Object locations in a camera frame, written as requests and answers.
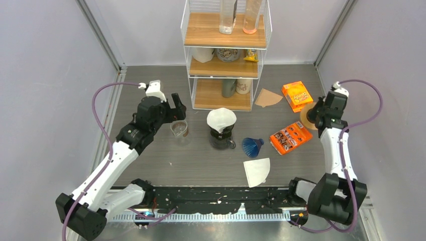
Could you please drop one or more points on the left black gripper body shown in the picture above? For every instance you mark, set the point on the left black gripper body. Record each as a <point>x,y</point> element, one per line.
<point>167,115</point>

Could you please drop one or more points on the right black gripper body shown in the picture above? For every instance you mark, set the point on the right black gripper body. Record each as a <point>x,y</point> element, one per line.
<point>318,110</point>

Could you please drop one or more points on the brown tape roll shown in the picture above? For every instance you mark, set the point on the brown tape roll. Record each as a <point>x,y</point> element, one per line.
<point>304,119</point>

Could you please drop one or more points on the white paper coffee filter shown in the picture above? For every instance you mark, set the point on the white paper coffee filter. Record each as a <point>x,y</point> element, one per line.
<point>221,118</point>

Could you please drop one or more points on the dark green coffee dripper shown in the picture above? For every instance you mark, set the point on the dark green coffee dripper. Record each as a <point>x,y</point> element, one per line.
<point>224,134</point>

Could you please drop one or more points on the blue plastic funnel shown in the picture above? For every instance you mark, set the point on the blue plastic funnel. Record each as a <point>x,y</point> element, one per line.
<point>251,147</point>

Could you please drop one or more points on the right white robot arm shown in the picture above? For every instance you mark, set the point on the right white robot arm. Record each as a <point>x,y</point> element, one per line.
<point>338,195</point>

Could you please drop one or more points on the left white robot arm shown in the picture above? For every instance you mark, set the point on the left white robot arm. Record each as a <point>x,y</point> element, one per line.
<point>87,209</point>

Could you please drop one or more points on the grey glass coffee server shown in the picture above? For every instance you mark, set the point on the grey glass coffee server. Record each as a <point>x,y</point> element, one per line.
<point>222,142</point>

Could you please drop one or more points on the brown paper coffee filter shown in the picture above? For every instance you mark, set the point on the brown paper coffee filter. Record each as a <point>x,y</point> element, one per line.
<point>267,98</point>

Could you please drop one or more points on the clear glass beaker brown band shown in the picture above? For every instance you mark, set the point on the clear glass beaker brown band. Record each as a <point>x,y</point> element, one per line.
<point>180,131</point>

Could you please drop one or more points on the orange yellow box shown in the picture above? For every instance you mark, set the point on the orange yellow box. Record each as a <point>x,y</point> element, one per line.
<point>296,95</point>

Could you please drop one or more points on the orange snack packet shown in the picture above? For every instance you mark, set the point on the orange snack packet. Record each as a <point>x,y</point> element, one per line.
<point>290,137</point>

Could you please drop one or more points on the white jug on shelf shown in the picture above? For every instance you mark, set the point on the white jug on shelf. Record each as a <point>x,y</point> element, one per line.
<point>202,54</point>

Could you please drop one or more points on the cartoon printed round tin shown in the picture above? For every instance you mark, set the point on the cartoon printed round tin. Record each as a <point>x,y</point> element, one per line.
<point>228,55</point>

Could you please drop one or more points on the yellow snack packet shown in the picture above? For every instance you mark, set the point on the yellow snack packet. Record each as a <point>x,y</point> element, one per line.
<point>251,55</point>

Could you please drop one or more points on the clear glass bottle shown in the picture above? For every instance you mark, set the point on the clear glass bottle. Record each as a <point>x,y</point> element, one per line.
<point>228,10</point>

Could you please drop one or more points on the clear pink bottom bottle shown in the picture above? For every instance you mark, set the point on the clear pink bottom bottle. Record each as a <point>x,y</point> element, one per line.
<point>251,16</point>

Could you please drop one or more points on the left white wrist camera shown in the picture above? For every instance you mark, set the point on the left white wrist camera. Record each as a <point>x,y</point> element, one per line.
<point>154,89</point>

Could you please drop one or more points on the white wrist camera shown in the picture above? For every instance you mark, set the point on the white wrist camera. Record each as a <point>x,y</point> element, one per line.
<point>337,87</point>
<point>154,89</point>

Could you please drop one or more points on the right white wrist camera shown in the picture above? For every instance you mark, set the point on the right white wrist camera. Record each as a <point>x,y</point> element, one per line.
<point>337,87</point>

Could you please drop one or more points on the white wire wooden shelf rack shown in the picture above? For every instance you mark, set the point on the white wire wooden shelf rack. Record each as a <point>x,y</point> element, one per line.
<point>200,28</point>

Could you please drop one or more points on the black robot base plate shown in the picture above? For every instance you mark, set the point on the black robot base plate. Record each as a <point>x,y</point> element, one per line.
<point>222,204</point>

